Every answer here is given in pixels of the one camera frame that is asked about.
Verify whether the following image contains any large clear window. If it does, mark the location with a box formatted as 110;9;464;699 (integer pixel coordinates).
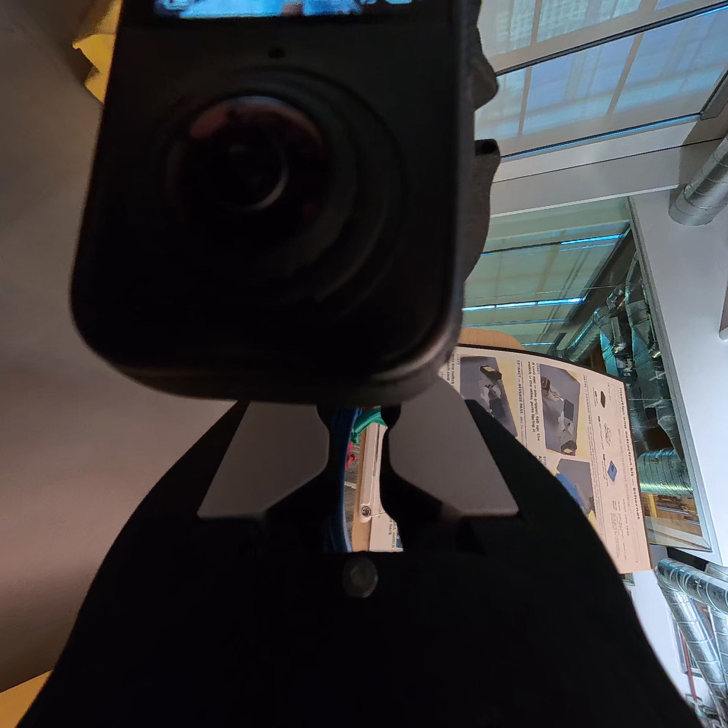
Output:
475;0;728;157

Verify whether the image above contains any instruction sheet on board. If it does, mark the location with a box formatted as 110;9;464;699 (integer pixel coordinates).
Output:
350;326;527;552

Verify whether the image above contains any green tinted window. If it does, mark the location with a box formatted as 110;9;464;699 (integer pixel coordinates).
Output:
461;199;635;348

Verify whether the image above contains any green ethernet cable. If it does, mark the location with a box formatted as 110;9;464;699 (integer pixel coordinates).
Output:
348;411;389;446

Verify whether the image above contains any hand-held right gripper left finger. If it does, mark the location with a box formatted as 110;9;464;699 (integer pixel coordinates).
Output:
197;400;342;552

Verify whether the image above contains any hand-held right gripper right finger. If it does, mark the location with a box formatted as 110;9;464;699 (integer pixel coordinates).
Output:
378;395;521;552

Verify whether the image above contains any silver ventilation duct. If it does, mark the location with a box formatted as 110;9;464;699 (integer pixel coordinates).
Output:
654;557;728;717
668;74;728;228

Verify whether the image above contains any instruction poster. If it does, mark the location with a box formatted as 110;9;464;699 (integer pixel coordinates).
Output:
438;344;652;574

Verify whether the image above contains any blue ethernet cable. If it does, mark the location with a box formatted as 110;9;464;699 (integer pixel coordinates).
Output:
330;406;365;552

